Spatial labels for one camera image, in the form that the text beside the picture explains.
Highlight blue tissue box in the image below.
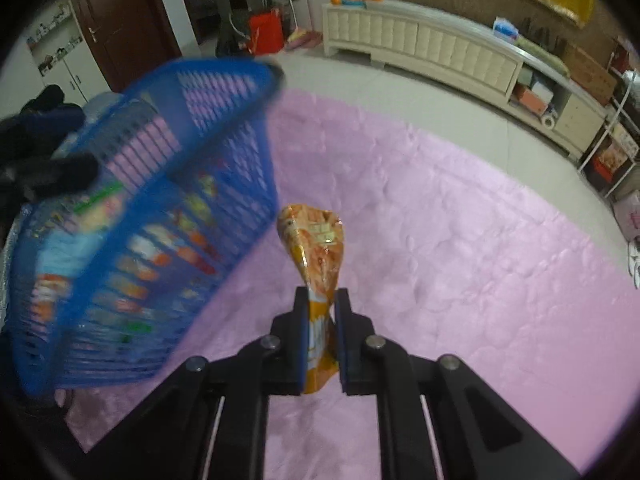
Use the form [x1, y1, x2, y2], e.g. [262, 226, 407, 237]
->
[492, 16, 521, 44]

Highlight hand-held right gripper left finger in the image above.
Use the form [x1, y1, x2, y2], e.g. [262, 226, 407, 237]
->
[95, 286, 311, 480]

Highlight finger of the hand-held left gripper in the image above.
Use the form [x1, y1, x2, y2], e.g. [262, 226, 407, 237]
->
[22, 152, 99, 197]
[0, 104, 87, 142]

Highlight white slippers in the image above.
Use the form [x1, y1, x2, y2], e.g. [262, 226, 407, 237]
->
[627, 239, 640, 289]

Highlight brown wooden door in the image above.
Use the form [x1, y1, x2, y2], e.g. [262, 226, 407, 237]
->
[64, 0, 184, 94]

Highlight pink quilted table cover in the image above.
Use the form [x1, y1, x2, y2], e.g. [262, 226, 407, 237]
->
[55, 87, 640, 480]

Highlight orange box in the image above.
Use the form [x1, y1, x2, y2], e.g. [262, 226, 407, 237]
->
[514, 84, 552, 114]

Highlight pink broom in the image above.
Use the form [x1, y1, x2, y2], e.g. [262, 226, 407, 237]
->
[284, 10, 324, 51]

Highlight red bag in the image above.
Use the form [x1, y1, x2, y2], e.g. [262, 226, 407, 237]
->
[248, 8, 284, 56]

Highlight pink tote bag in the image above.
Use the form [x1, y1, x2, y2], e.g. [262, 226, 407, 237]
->
[612, 191, 640, 242]

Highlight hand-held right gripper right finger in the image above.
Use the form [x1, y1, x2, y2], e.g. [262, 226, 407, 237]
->
[334, 287, 583, 480]

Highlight blue plastic basket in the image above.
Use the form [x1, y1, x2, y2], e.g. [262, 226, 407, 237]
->
[9, 56, 286, 398]

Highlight white storage cabinet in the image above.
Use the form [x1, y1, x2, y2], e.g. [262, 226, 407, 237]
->
[24, 0, 109, 107]

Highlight cream TV cabinet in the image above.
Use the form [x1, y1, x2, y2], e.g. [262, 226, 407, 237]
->
[321, 0, 614, 159]

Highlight brown cardboard box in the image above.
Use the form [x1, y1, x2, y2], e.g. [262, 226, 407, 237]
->
[564, 42, 619, 106]

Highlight dark cloth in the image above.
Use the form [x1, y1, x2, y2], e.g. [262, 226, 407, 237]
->
[19, 85, 84, 117]

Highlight dark bag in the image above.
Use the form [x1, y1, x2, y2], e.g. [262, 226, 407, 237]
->
[215, 12, 251, 59]

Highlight cat picture box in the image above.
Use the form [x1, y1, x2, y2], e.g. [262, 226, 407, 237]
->
[592, 142, 629, 182]

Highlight green folded cloth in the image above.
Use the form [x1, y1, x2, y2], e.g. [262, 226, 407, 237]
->
[514, 35, 572, 79]

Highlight red box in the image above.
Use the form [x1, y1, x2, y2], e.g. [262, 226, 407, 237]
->
[609, 35, 637, 77]

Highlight orange noodle snack packet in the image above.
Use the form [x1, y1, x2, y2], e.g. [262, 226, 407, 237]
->
[276, 203, 347, 395]

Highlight pile of assorted snacks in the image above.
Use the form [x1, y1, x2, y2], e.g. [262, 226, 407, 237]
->
[22, 180, 226, 361]

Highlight white metal shelf rack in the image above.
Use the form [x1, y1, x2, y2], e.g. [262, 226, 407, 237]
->
[579, 66, 640, 202]

